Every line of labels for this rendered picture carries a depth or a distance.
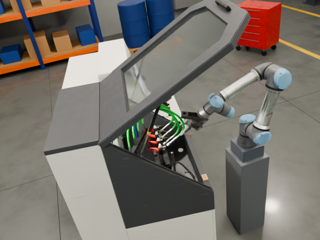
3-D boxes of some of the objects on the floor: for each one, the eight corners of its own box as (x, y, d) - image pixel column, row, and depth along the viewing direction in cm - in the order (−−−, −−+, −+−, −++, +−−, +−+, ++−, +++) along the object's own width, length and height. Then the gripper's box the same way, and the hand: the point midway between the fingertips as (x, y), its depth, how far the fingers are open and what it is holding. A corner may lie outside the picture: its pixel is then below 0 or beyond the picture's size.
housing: (145, 294, 237) (98, 140, 155) (109, 302, 235) (42, 151, 153) (131, 172, 354) (99, 48, 272) (106, 177, 352) (67, 54, 270)
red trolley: (233, 51, 609) (233, 6, 563) (246, 43, 633) (247, 0, 586) (265, 57, 564) (268, 9, 517) (278, 49, 588) (282, 2, 541)
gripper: (209, 125, 190) (188, 142, 203) (207, 109, 199) (187, 127, 212) (199, 119, 186) (177, 137, 199) (197, 104, 196) (177, 122, 208)
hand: (180, 129), depth 204 cm, fingers open, 7 cm apart
